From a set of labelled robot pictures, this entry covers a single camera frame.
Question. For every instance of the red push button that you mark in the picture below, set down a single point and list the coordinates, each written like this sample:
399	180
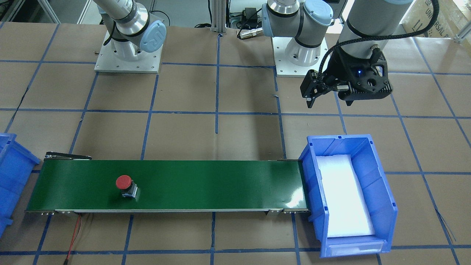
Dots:
127	187

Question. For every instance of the green conveyor belt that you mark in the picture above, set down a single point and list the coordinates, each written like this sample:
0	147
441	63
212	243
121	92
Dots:
89	186

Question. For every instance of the blue plastic bin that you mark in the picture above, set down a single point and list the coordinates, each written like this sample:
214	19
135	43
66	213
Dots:
16	165
378	196

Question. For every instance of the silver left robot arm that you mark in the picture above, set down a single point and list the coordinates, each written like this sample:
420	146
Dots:
369	22

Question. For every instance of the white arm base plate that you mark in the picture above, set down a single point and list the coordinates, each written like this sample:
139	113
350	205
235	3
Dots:
294	60
126	57

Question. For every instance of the white foam pad bin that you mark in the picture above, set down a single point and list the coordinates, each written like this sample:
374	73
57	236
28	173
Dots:
348	212

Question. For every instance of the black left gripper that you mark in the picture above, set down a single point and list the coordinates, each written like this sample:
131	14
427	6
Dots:
339	67

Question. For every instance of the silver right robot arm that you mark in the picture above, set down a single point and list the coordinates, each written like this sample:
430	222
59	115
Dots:
132	29

